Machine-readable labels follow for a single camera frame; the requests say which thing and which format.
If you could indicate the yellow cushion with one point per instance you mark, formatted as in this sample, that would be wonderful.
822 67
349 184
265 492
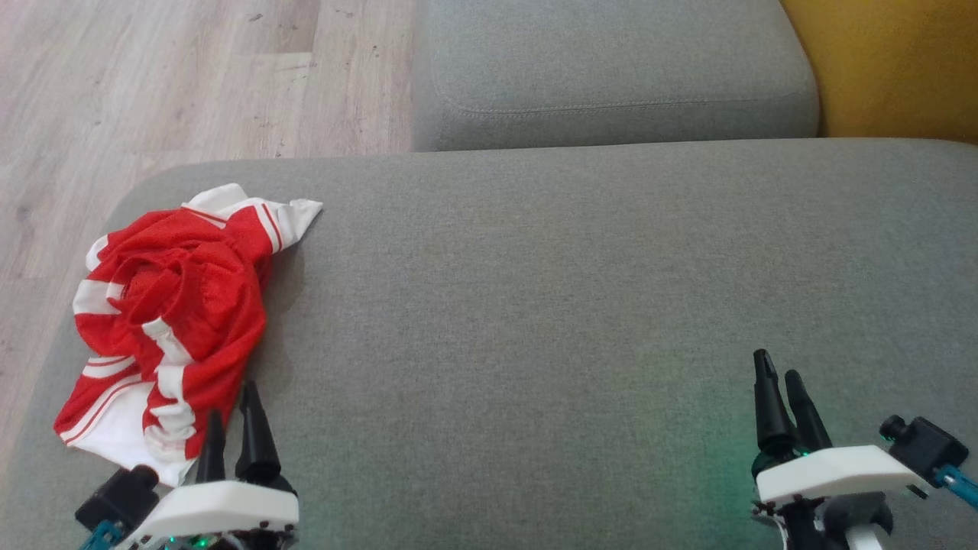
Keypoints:
894 61

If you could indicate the grey sofa cushion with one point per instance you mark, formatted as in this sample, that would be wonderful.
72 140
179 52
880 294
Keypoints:
611 69

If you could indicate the blue right camera connector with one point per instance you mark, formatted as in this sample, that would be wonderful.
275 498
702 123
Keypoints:
961 485

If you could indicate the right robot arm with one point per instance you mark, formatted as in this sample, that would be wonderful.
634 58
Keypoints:
856 523

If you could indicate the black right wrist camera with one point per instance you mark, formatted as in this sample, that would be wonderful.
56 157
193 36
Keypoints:
924 447

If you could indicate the blue camera connector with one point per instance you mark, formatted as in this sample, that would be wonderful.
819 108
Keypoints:
961 485
99 536

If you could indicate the red white basketball jersey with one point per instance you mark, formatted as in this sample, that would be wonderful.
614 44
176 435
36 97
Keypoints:
191 305

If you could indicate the large grey sofa seat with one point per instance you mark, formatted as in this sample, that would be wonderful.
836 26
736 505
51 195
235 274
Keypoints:
535 305

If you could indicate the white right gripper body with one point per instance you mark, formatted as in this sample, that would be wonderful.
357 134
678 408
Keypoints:
833 470

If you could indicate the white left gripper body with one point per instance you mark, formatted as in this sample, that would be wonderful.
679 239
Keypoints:
221 508

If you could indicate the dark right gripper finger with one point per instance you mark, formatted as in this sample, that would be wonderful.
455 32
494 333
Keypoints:
772 412
808 420

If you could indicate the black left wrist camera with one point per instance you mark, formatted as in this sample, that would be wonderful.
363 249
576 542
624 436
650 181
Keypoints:
118 496

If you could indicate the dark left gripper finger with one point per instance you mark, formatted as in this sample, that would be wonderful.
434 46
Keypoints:
212 451
258 447

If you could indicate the blue left camera connector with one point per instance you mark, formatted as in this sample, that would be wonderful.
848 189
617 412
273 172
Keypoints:
99 536

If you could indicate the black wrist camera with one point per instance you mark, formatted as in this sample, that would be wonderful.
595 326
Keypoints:
118 496
924 447

